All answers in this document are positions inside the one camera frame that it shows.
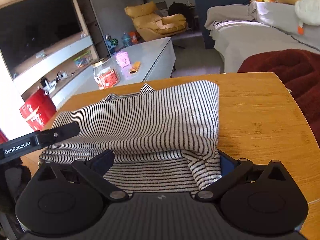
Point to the plastic box of toys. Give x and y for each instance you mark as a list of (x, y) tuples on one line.
[(83, 59)]

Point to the orange bag on floor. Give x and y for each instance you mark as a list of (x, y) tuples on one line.
[(133, 36)]

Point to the white goose plush toy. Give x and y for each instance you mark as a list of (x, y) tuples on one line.
[(307, 12)]

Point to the grey sofa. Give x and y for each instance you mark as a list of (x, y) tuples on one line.
[(274, 28)]

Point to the blue robot toy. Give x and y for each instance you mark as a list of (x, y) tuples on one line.
[(111, 44)]

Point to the glass jar red label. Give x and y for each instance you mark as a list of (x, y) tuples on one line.
[(105, 74)]

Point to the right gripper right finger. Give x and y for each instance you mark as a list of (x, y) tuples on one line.
[(233, 171)]

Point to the yellow lounge armchair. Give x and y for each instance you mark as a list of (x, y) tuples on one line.
[(151, 26)]

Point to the white tv cabinet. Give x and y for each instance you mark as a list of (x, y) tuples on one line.
[(47, 64)]

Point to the dark red fleece jacket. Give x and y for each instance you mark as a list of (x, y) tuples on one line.
[(298, 70)]

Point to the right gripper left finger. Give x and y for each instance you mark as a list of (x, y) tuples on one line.
[(93, 172)]

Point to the beige blanket on sofa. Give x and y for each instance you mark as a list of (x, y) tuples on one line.
[(235, 12)]

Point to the blue water bottle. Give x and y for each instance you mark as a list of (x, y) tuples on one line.
[(126, 39)]

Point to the orange snack packet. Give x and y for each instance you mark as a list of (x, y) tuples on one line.
[(135, 67)]

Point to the grey striped garment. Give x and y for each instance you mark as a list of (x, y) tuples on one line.
[(163, 140)]

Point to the red round appliance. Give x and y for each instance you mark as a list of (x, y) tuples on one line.
[(38, 109)]

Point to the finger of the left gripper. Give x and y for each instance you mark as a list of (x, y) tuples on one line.
[(52, 136)]

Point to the black television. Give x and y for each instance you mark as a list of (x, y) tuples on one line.
[(30, 26)]

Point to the pink small box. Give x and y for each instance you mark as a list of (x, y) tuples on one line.
[(123, 59)]

